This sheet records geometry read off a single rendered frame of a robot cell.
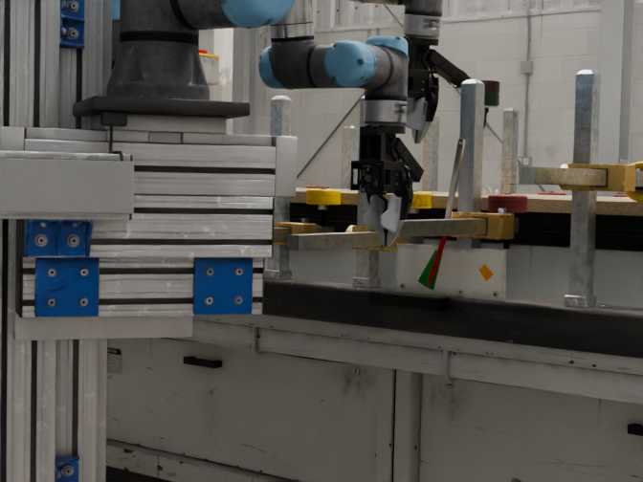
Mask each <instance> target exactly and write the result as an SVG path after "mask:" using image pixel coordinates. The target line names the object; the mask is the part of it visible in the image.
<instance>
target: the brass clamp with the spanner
mask: <svg viewBox="0 0 643 482"><path fill-rule="evenodd" d="M460 218H481V219H487V220H486V234H466V235H448V236H451V237H463V238H480V239H498V240H505V239H514V220H515V214H496V213H482V212H477V213H471V212H452V216H451V219H460Z"/></svg>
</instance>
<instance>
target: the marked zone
mask: <svg viewBox="0 0 643 482"><path fill-rule="evenodd" d="M436 254H437V249H435V251H434V253H433V255H432V257H431V259H430V261H429V263H428V264H427V266H426V268H425V270H424V271H423V273H422V274H421V276H420V277H419V279H418V282H420V283H421V284H423V285H424V286H426V287H427V288H429V289H431V290H433V289H434V285H435V281H436V278H437V274H438V270H439V266H440V262H441V257H442V254H441V257H440V260H439V263H438V266H437V269H436V272H435V275H434V277H433V280H432V282H431V284H430V285H429V286H428V283H429V275H430V272H431V269H432V264H433V262H434V260H435V257H436Z"/></svg>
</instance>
